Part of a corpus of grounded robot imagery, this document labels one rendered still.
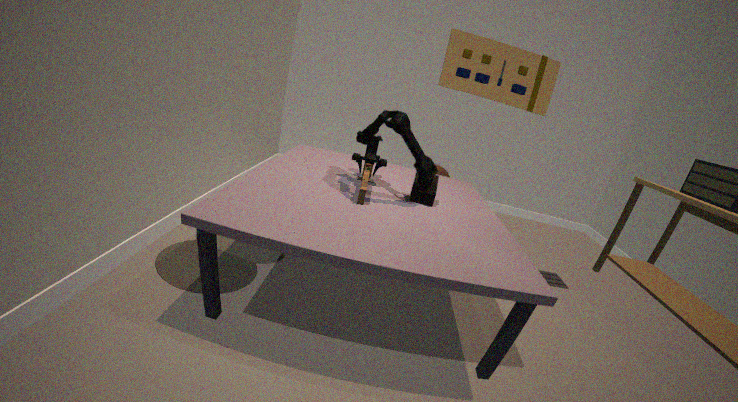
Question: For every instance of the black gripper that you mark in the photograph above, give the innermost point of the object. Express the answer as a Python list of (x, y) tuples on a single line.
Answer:
[(358, 158)]

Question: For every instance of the wooden plank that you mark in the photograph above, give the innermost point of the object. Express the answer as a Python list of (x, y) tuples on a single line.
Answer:
[(364, 183)]

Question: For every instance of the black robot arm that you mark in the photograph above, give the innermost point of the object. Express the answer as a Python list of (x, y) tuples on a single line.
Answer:
[(401, 124)]

